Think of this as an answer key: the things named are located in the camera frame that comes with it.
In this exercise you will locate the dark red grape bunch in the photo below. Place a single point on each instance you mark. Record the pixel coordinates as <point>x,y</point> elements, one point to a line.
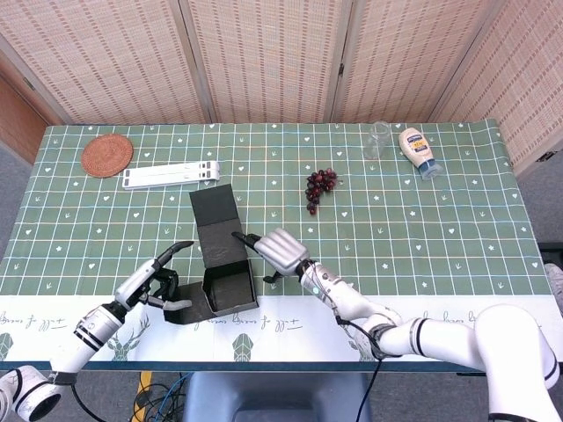
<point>319,184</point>

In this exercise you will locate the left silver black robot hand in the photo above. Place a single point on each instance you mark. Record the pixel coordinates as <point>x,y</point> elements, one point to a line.
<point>145,281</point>

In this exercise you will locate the dark teal under cloth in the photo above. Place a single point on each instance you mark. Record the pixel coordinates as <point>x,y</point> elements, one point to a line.
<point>286,367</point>

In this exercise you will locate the bamboo folding screen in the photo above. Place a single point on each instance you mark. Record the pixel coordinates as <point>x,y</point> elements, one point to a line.
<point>272,61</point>

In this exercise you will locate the clear empty jar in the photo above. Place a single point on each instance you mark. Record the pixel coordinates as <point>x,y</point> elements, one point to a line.
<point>375,143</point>

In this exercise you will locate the white flat electronic device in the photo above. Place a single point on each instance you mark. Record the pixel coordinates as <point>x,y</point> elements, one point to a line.
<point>171,175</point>

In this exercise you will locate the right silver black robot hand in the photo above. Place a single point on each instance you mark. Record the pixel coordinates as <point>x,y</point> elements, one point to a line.
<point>281,252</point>

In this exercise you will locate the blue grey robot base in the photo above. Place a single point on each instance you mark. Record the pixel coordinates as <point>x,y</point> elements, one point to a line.
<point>272,395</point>

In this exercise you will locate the round woven rattan coaster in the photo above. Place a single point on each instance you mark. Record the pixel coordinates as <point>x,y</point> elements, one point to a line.
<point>107,156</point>

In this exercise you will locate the brown wooden door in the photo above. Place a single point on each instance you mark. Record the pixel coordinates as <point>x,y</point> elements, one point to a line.
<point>19,123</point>

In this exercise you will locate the black foldable cardboard box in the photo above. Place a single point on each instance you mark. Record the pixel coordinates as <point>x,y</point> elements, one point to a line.
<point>220,255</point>

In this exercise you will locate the mayonnaise squeeze bottle blue cap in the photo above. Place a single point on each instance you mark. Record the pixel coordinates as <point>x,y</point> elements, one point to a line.
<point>417,147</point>

